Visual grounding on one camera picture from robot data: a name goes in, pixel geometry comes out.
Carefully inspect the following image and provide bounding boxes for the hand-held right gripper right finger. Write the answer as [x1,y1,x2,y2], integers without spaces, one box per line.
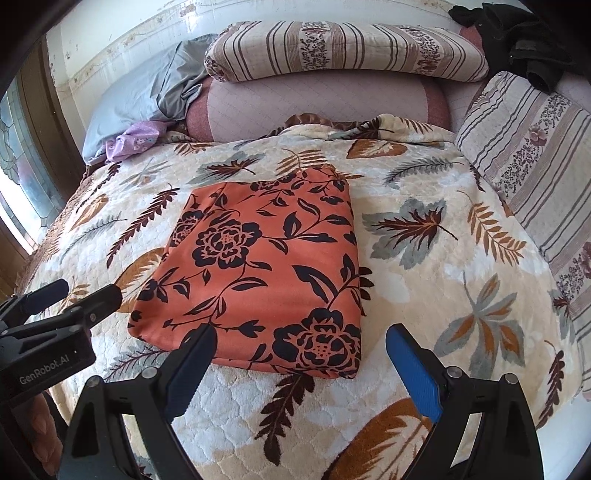
[385,323,542,480]

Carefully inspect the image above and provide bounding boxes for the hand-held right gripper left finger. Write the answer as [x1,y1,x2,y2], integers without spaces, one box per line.
[58,323,219,480]

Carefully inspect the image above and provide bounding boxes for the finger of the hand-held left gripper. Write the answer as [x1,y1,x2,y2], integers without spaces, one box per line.
[0,278,70,325]
[69,283,123,324]

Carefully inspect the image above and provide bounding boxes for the orange floral shirt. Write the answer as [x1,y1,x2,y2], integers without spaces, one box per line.
[128,167,376,380]

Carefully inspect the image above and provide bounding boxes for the pile of dark clothes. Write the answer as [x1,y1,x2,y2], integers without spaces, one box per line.
[449,2,574,93]

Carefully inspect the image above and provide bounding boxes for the person's left hand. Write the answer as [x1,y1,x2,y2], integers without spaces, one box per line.
[25,394,61,463]

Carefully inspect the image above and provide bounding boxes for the cream leaf-print blanket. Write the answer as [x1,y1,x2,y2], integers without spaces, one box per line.
[23,113,583,480]

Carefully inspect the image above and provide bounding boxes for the purple printed cloth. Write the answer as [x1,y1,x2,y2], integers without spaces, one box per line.
[105,121,170,164]

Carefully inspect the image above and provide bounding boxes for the light blue grey cloth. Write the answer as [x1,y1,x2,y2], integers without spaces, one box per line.
[82,33,219,165]

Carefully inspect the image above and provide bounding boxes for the square striped floral pillow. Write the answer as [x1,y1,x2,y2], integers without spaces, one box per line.
[455,70,591,315]

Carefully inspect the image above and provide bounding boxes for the pink quilted bolster cushion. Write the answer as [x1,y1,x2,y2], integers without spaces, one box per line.
[187,76,450,144]

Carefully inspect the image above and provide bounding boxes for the long striped floral pillow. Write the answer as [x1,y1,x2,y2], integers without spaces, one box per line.
[204,21,490,84]

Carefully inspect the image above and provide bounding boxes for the wooden window frame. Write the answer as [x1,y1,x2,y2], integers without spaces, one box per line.
[0,46,88,269]

